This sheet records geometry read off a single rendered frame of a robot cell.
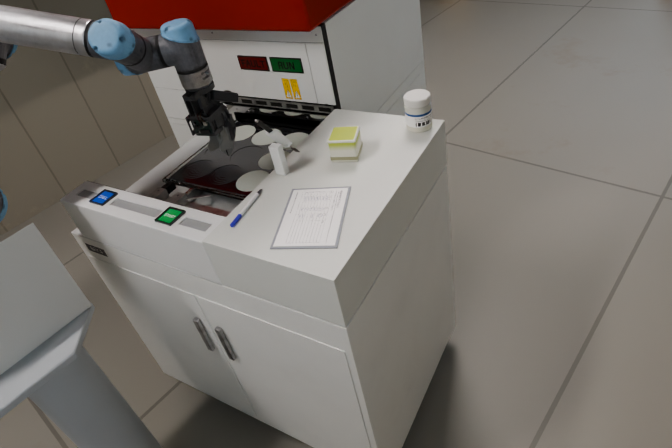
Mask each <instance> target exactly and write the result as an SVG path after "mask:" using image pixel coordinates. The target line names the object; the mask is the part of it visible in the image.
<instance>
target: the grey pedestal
mask: <svg viewBox="0 0 672 448"><path fill-rule="evenodd" d="M88 301H89V300H88ZM89 302H90V301H89ZM90 303H91V302H90ZM91 305H92V306H91V307H90V308H88V309H87V310H86V311H84V312H83V313H82V314H80V315H79V316H78V317H76V318H75V319H74V320H72V321H71V322H70V323H68V324H67V325H66V326H64V327H63V328H62V329H60V330H59V331H58V332H57V333H55V334H54V335H53V336H51V337H50V338H49V339H47V340H46V341H45V342H43V343H42V344H41V345H39V346H38V347H37V348H35V349H34V350H33V351H31V352H30V353H29V354H27V355H26V356H25V357H24V358H22V359H21V360H20V361H18V362H17V363H16V364H14V365H13V366H12V367H10V368H9V369H8V370H6V371H5V372H4V373H2V374H1V375H0V418H2V417H3V416H4V415H6V414H7V413H8V412H9V411H11V410H12V409H13V408H14V407H16V406H17V405H18V404H20V403H21V402H22V401H23V400H25V399H26V398H27V397H29V398H30V399H31V400H32V401H33V402H34V403H35V404H36V405H37V406H38V407H39V408H40V409H41V410H42V411H43V412H44V413H45V414H46V415H47V416H48V417H49V418H50V419H51V420H52V421H53V422H54V423H55V424H56V425H57V426H58V427H59V428H60V429H61V430H62V431H63V432H64V433H65V434H66V435H67V436H68V437H69V439H70V440H71V441H72V442H73V443H74V444H75V445H76V446H77V447H78V448H163V447H162V446H161V445H160V444H159V442H158V441H157V440H156V438H155V437H154V436H153V435H152V433H151V432H150V431H149V430H148V428H147V427H146V426H145V424H144V423H143V422H142V421H141V419H140V418H139V417H138V416H137V414H136V413H135V412H134V410H133V409H132V408H131V407H130V405H129V404H128V403H127V402H126V400H125V399H124V398H123V396H122V395H121V394H120V393H119V391H118V390H117V389H116V388H115V386H114V385H113V384H112V382H111V381H110V380H109V379H108V377H107V376H106V375H105V374H104V372H103V371H102V370H101V368H100V367H99V366H98V365H97V363H96V362H95V361H94V360H93V358H92V357H91V356H90V354H89V353H88V352H87V351H86V349H85V348H84V347H83V346H82V344H83V341H84V338H85V336H86V333H87V330H88V327H89V324H90V321H91V318H92V315H93V313H94V310H95V307H94V305H93V304H92V303H91Z"/></svg>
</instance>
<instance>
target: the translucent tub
mask: <svg viewBox="0 0 672 448"><path fill-rule="evenodd" d="M326 143H328V145H329V150H330V155H331V157H330V159H331V161H332V162H357V161H358V160H359V157H360V154H361V151H362V146H363V142H362V141H361V135H360V126H338V127H332V130H331V132H330V134H329V137H328V139H327V141H326Z"/></svg>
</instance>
